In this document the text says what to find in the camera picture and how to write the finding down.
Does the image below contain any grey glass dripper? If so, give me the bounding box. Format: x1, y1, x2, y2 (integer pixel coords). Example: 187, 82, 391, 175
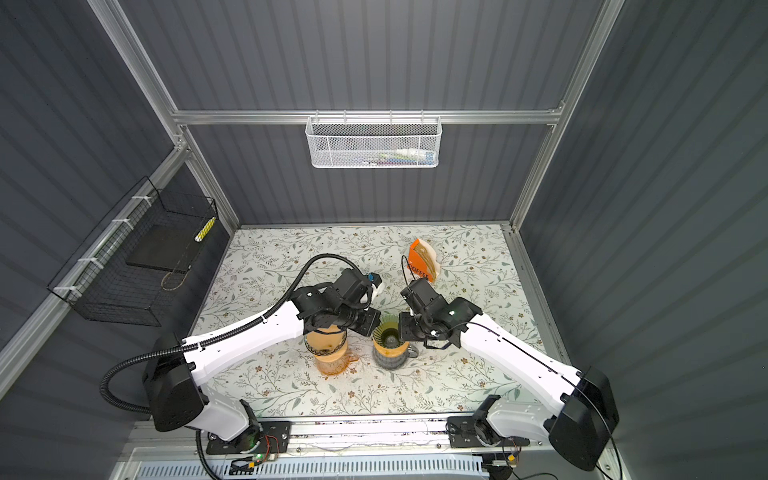
304, 326, 348, 363

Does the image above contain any green glass dripper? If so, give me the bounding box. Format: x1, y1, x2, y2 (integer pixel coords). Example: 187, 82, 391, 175
372, 316, 409, 356

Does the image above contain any orange glass carafe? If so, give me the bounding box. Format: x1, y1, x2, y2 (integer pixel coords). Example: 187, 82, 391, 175
315, 348, 359, 376

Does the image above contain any grey glass carafe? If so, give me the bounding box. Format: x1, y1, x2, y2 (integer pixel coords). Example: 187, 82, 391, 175
372, 348, 419, 370

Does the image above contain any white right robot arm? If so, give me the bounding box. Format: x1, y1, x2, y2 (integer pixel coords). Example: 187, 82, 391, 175
398, 278, 620, 471

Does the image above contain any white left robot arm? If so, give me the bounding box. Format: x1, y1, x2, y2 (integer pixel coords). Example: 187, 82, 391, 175
142, 268, 382, 442

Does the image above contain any orange coffee filter box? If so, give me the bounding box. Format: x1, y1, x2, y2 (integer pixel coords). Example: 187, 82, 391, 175
407, 238, 441, 283

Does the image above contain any yellow marker pen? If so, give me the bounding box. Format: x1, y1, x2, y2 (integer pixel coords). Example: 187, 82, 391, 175
194, 216, 217, 243

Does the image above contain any black flat pad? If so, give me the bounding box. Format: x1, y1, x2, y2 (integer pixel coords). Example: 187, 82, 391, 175
125, 225, 202, 274

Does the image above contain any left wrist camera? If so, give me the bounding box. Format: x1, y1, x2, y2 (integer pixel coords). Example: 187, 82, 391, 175
367, 272, 383, 302

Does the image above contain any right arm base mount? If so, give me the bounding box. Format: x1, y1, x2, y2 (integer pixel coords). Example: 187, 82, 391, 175
446, 415, 531, 449

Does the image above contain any black corrugated cable conduit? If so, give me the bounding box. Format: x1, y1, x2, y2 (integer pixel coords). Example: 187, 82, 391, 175
99, 253, 364, 480

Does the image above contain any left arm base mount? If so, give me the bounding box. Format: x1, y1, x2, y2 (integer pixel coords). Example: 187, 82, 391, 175
205, 420, 293, 455

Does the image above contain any white wire basket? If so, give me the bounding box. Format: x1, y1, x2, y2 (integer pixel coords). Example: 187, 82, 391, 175
305, 117, 443, 169

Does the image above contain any black wire basket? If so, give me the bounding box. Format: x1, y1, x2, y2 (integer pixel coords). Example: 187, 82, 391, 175
48, 182, 218, 327

